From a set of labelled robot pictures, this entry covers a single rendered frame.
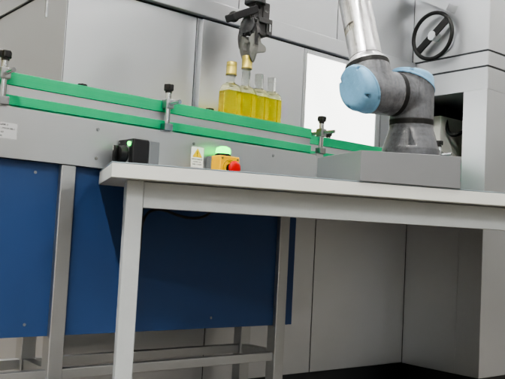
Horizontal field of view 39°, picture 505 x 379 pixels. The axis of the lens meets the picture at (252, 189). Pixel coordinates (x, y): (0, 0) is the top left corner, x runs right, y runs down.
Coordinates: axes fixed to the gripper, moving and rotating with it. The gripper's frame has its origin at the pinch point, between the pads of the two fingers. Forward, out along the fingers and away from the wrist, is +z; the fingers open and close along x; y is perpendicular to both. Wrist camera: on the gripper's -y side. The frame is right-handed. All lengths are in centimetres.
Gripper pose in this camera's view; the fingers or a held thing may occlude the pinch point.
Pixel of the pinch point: (246, 58)
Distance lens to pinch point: 241.4
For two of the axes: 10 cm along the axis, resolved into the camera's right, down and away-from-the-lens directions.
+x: -6.5, 0.2, 7.6
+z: -0.5, 10.0, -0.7
